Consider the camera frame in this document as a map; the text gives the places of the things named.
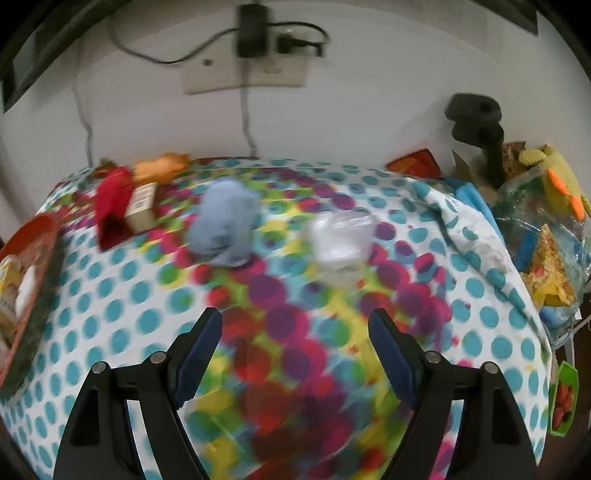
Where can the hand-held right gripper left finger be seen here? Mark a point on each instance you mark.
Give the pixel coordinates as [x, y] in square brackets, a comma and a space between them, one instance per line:
[198, 360]

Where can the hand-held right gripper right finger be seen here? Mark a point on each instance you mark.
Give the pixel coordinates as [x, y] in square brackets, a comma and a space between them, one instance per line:
[392, 360]

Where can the round red tray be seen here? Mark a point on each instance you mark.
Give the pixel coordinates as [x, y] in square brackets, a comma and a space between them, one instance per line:
[44, 295]

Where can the white sock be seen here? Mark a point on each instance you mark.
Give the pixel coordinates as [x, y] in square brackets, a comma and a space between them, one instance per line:
[27, 288]

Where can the polka dot tablecloth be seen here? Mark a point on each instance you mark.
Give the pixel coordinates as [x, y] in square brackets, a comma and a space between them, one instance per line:
[295, 323]

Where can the clear plastic bag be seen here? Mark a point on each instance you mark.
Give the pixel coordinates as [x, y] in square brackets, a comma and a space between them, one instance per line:
[339, 240]

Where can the blue rolled sock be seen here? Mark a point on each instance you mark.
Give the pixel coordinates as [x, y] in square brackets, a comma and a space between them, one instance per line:
[226, 226]

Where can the small cream box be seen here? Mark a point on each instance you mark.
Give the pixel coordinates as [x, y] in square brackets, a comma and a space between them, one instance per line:
[142, 207]

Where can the green snack packet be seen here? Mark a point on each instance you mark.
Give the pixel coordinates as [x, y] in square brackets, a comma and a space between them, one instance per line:
[563, 397]

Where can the red fabric pouch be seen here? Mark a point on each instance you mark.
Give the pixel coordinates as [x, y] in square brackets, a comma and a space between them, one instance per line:
[111, 207]

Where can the blue cloth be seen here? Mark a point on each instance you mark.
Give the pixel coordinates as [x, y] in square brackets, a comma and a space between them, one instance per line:
[475, 198]

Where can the yellow patterned packet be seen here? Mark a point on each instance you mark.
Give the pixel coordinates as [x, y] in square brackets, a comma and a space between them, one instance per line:
[549, 267]

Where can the orange toy pig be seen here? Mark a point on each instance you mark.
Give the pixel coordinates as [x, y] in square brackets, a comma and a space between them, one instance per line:
[161, 167]

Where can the orange red packet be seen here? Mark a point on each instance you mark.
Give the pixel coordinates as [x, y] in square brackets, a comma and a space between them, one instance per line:
[413, 164]

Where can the clear bag of toys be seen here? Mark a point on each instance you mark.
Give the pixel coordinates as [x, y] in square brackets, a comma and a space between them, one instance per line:
[521, 203]

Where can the red foil wrapper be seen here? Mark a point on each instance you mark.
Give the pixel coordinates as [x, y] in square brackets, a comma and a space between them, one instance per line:
[106, 163]

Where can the yellow knitted toy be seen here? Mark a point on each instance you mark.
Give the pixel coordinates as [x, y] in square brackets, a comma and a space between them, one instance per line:
[554, 166]

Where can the black plug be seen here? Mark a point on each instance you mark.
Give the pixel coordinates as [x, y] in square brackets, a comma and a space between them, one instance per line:
[291, 42]

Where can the black power adapter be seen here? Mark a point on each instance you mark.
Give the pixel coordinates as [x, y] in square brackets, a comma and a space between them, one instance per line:
[251, 30]

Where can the beige wall socket plate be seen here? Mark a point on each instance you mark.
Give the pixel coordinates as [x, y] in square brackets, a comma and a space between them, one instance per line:
[217, 74]

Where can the black picture frame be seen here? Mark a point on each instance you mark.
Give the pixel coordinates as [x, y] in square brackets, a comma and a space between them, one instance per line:
[11, 94]

